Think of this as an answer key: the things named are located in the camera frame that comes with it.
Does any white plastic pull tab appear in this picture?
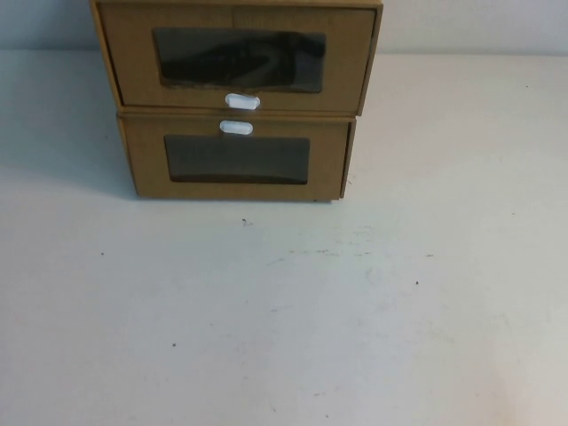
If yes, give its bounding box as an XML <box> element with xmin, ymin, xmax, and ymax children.
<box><xmin>224</xmin><ymin>91</ymin><xmax>261</xmax><ymax>111</ymax></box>
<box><xmin>218</xmin><ymin>119</ymin><xmax>255</xmax><ymax>137</ymax></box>

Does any cardboard drawer with dark window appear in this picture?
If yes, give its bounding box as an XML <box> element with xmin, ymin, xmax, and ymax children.
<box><xmin>121</xmin><ymin>118</ymin><xmax>352</xmax><ymax>201</ymax></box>

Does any open-top cardboard drawer with window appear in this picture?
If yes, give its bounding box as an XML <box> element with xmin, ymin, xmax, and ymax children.
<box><xmin>97</xmin><ymin>2</ymin><xmax>378</xmax><ymax>113</ymax></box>

